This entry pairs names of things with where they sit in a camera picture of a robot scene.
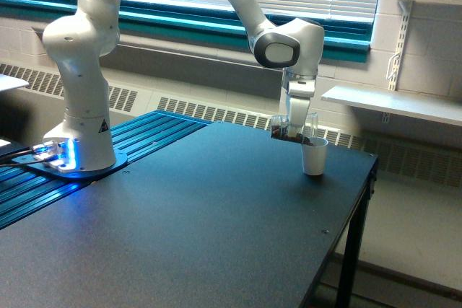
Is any black table leg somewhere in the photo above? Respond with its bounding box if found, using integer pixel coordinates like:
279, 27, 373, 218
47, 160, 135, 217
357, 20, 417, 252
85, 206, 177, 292
335, 159, 378, 308

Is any white shelf bracket rail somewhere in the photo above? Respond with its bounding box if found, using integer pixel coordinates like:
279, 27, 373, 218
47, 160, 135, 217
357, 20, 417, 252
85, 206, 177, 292
386, 0, 414, 92

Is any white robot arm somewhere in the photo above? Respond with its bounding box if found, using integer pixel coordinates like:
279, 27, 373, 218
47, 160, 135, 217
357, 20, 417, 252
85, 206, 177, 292
43, 0, 325, 174

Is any white paper cup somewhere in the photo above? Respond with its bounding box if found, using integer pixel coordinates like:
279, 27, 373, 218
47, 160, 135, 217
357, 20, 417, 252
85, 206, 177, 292
302, 137, 328, 176

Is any dark round robot base plate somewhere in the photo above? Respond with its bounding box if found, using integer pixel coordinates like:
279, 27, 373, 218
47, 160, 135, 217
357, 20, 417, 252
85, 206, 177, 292
12, 151, 128, 180

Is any white baseboard heater grille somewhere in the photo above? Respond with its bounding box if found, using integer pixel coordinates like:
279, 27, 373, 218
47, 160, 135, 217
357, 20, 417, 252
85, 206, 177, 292
1, 63, 461, 188

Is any clear plastic cup with nuts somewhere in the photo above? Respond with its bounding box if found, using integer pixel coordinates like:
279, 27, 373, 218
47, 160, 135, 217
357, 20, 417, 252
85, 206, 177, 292
270, 113, 318, 146

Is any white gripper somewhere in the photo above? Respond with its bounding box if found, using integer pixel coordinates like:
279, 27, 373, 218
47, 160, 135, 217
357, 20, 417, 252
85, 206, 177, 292
287, 79, 316, 133

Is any black cable at base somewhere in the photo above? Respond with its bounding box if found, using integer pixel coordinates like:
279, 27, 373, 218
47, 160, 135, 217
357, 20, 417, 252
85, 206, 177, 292
0, 146, 40, 168

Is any teal window frame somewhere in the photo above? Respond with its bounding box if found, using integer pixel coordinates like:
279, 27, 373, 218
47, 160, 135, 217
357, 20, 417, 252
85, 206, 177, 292
1, 0, 372, 63

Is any white desk corner left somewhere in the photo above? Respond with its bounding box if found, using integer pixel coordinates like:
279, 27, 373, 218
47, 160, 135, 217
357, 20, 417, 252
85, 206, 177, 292
0, 74, 29, 92

